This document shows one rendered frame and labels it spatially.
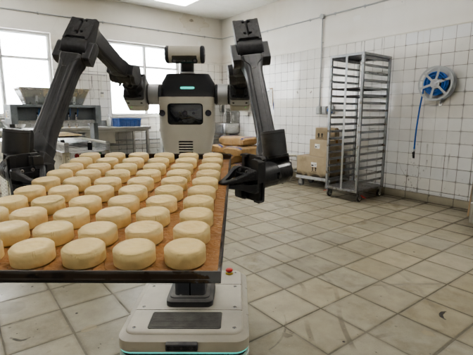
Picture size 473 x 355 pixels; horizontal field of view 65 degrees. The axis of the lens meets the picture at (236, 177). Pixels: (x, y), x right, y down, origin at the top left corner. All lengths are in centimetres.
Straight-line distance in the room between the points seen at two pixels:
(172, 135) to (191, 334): 80
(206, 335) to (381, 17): 488
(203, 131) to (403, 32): 424
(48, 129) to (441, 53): 469
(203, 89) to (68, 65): 65
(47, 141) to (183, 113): 66
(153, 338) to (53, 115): 94
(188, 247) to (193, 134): 114
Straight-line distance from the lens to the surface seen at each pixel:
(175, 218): 60
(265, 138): 86
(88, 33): 123
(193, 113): 156
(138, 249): 46
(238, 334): 160
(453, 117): 510
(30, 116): 362
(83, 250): 48
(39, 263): 50
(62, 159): 289
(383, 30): 565
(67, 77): 116
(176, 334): 162
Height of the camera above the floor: 111
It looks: 10 degrees down
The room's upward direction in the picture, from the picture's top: straight up
